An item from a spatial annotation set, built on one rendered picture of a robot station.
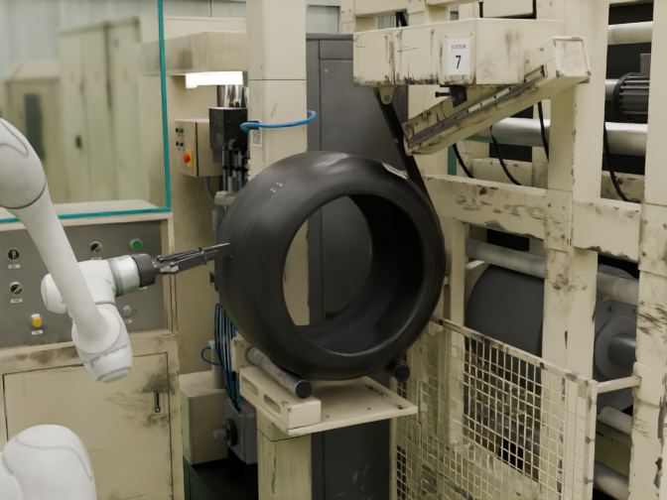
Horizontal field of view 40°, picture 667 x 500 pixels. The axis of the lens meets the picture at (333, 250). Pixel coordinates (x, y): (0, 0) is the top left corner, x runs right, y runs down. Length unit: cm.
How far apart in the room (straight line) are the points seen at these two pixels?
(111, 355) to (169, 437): 94
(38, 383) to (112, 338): 80
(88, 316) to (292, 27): 103
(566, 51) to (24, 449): 138
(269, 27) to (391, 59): 35
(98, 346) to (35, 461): 37
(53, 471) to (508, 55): 129
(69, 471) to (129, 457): 118
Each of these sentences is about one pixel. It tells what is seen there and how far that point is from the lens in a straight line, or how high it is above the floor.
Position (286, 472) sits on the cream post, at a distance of 275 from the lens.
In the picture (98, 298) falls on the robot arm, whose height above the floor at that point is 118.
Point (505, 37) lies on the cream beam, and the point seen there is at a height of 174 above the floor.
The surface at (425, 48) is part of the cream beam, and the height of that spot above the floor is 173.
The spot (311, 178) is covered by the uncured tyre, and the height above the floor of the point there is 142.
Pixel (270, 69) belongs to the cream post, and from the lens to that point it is 251.
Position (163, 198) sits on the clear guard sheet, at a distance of 276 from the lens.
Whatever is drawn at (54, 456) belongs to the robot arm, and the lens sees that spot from 172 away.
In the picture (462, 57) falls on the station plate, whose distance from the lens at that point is 212.
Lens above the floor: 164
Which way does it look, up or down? 10 degrees down
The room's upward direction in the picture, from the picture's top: straight up
